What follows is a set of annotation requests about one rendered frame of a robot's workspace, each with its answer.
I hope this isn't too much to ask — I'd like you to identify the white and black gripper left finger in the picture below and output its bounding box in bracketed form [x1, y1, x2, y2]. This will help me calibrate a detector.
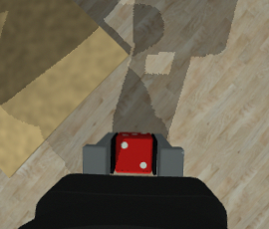
[83, 132, 118, 175]

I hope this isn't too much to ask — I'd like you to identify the red die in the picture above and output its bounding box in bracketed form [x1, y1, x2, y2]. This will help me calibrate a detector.
[115, 132, 152, 173]

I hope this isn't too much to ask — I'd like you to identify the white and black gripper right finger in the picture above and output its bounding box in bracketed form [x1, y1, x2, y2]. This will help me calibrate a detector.
[151, 133, 184, 177]

